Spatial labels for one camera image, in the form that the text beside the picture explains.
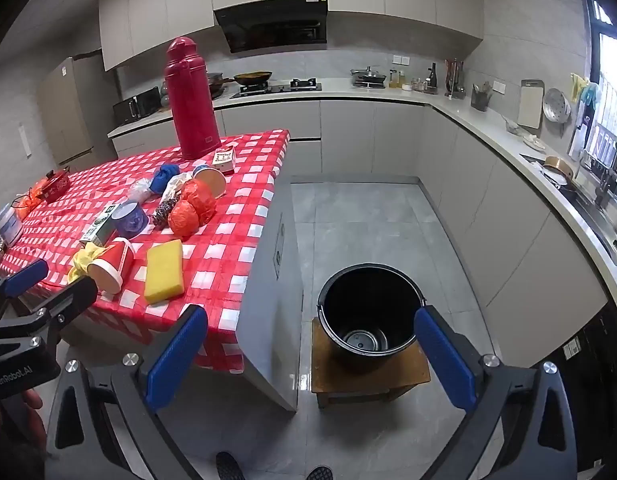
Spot blue white paper cup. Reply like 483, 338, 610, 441
192, 162, 228, 198

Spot steel sink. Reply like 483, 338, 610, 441
558, 180, 617, 266

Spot beige kitchen counter cabinets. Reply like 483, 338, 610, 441
107, 87, 617, 371

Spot green white carton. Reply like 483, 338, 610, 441
80, 204, 120, 248

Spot steel pan with lid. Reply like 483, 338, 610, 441
351, 66, 388, 90

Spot wooden stool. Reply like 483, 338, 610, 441
311, 316, 432, 411

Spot black appliance with sticker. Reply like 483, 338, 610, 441
531, 300, 617, 480

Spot white cloth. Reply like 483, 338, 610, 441
161, 172, 194, 206

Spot red white card box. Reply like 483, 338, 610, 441
212, 146, 238, 176

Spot red thermos flask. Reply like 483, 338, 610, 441
163, 36, 222, 161

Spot dark utensil holder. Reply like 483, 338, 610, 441
471, 81, 491, 112

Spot orange plastic bag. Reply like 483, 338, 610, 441
167, 199, 204, 240
181, 179, 218, 226

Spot black range hood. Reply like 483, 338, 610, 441
213, 0, 329, 55

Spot white blue plastic container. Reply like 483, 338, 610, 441
0, 203, 25, 248

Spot clear plastic bag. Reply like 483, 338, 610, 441
127, 177, 156, 206

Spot yellow cloth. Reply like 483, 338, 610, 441
571, 73, 589, 106
67, 242, 106, 283

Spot knife rack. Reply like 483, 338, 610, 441
444, 58, 466, 100

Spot yellow hanging cloth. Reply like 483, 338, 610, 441
571, 73, 589, 106

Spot round wooden bowl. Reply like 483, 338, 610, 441
544, 156, 576, 181

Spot beige refrigerator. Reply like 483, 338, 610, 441
36, 52, 119, 167

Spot black gas stove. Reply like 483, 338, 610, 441
229, 79, 323, 99

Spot person's left hand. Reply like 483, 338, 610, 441
1, 390, 46, 453

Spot kitchen window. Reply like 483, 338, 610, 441
585, 0, 617, 196

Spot purple cup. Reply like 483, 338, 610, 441
111, 200, 150, 237

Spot black microwave oven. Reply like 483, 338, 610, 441
112, 86, 162, 126

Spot steel colander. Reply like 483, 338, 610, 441
542, 87, 572, 125

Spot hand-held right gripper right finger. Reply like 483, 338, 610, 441
413, 305, 579, 480

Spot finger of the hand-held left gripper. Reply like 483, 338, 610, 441
0, 276, 99, 336
0, 259, 50, 313

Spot black plastic bucket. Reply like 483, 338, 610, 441
315, 262, 430, 373

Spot grey kitchen island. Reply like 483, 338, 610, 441
238, 180, 304, 413

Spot red paper cup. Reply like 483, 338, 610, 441
86, 237, 135, 295

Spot steel faucet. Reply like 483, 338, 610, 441
591, 152, 617, 208

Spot white cutting board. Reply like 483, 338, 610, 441
517, 79, 545, 130

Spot small red basket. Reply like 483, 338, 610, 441
38, 170, 72, 205

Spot red checkered tablecloth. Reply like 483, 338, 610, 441
0, 129, 292, 373

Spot pot with glass lid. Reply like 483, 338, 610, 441
207, 72, 234, 97

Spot orange crumpled wrapper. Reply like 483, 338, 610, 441
11, 189, 44, 221

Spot person's left shoe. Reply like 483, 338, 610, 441
216, 451, 246, 480

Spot yellow sponge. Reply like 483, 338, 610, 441
144, 239, 186, 305

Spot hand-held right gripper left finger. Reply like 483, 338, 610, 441
45, 304, 209, 480

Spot dark wok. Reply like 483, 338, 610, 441
232, 70, 273, 87

